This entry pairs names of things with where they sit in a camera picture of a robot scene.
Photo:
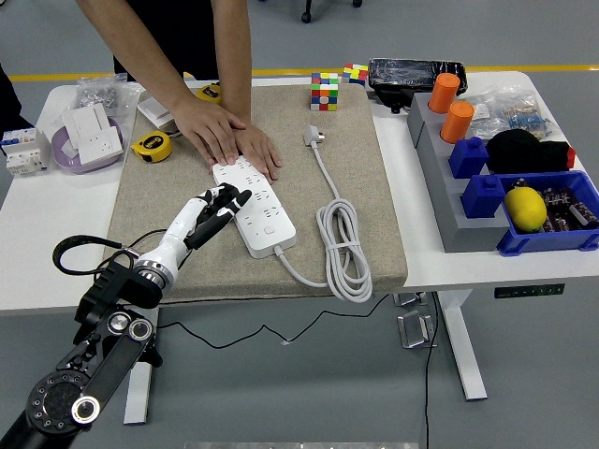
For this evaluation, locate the white wall socket panel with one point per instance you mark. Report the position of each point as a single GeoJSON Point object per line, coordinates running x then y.
{"type": "Point", "coordinates": [100, 146]}

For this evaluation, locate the white wall switch panel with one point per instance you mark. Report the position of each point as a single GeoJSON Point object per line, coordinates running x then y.
{"type": "Point", "coordinates": [155, 107]}

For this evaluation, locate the white three-pin plug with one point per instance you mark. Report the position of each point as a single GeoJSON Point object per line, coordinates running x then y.
{"type": "Point", "coordinates": [313, 136]}

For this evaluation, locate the clear bag white parts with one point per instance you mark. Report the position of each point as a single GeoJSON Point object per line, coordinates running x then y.
{"type": "Point", "coordinates": [487, 117]}

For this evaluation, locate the blue plastic bin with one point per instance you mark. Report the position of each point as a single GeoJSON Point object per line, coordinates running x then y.
{"type": "Point", "coordinates": [553, 241]}

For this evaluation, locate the grey-brown mat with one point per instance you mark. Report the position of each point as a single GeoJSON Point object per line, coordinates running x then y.
{"type": "Point", "coordinates": [224, 271]}

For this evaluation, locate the white blank panel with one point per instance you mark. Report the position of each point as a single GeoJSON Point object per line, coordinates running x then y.
{"type": "Point", "coordinates": [87, 119]}

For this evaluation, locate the black fabric item red tip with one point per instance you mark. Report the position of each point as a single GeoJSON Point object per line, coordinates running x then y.
{"type": "Point", "coordinates": [520, 152]}

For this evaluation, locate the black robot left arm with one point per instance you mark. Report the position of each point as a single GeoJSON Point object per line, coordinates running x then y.
{"type": "Point", "coordinates": [107, 355]}

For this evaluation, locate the yellow tape measure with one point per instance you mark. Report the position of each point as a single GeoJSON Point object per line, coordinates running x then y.
{"type": "Point", "coordinates": [151, 147]}
{"type": "Point", "coordinates": [210, 92]}

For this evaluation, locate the white circuit breaker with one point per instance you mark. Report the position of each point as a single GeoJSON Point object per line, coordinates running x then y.
{"type": "Point", "coordinates": [24, 152]}

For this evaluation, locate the metal bracket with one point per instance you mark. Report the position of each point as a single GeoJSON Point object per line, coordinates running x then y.
{"type": "Point", "coordinates": [415, 329]}
{"type": "Point", "coordinates": [409, 299]}

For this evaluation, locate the white power strip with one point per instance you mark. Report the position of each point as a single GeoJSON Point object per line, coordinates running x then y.
{"type": "Point", "coordinates": [271, 234]}

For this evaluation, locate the person's left hand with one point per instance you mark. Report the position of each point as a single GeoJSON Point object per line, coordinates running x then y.
{"type": "Point", "coordinates": [263, 154]}

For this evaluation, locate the black table control panel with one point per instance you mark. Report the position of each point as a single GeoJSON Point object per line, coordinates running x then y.
{"type": "Point", "coordinates": [529, 291]}

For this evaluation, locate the person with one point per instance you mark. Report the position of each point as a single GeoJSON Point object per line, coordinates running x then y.
{"type": "Point", "coordinates": [7, 103]}
{"type": "Point", "coordinates": [187, 28]}

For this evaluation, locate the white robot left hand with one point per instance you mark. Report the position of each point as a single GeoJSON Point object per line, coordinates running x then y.
{"type": "Point", "coordinates": [180, 229]}

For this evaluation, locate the orange cylinder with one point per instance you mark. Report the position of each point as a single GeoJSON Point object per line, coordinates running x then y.
{"type": "Point", "coordinates": [444, 93]}
{"type": "Point", "coordinates": [457, 124]}

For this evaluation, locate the black chair base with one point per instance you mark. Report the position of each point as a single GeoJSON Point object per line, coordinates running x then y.
{"type": "Point", "coordinates": [305, 18]}

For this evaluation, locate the blue plastic block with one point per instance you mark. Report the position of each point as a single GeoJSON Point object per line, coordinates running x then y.
{"type": "Point", "coordinates": [468, 159]}
{"type": "Point", "coordinates": [483, 196]}

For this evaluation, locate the grey stepped block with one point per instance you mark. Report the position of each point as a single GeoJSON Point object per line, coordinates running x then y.
{"type": "Point", "coordinates": [450, 220]}

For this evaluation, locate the purple bowl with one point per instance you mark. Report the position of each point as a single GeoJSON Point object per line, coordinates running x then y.
{"type": "Point", "coordinates": [62, 161]}

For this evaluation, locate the clear bag blue parts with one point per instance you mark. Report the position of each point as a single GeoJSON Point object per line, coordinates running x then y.
{"type": "Point", "coordinates": [527, 117]}

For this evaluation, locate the dark electronic parts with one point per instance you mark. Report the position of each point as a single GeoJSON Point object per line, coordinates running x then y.
{"type": "Point", "coordinates": [569, 208]}

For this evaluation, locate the black film-wrapped box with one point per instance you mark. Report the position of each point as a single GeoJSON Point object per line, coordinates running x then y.
{"type": "Point", "coordinates": [403, 75]}

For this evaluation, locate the person's right forearm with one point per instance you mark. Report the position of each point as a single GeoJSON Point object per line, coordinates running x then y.
{"type": "Point", "coordinates": [135, 51]}

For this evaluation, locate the clear bag metal screws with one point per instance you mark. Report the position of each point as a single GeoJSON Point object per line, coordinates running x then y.
{"type": "Point", "coordinates": [101, 96]}

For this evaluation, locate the yellow lemon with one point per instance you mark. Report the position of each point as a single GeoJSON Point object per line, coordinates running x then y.
{"type": "Point", "coordinates": [525, 209]}

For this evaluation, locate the colourful puzzle cube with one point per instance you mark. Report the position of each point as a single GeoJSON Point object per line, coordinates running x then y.
{"type": "Point", "coordinates": [355, 75]}
{"type": "Point", "coordinates": [325, 92]}

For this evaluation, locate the person's right hand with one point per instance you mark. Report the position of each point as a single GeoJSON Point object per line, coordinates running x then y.
{"type": "Point", "coordinates": [210, 132]}

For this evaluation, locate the person's left forearm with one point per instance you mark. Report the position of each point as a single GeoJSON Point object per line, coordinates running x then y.
{"type": "Point", "coordinates": [232, 61]}

